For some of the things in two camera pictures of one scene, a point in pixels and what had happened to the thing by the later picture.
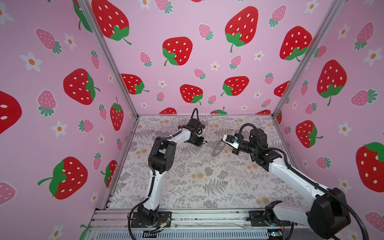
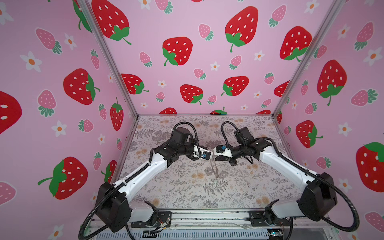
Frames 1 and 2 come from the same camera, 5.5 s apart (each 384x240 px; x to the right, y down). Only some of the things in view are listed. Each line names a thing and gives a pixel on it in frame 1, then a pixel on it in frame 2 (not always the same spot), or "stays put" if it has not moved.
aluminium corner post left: [88, 11] stays put
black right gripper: [235, 151] to [226, 158]
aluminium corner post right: [333, 9] stays put
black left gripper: [199, 142] to [191, 157]
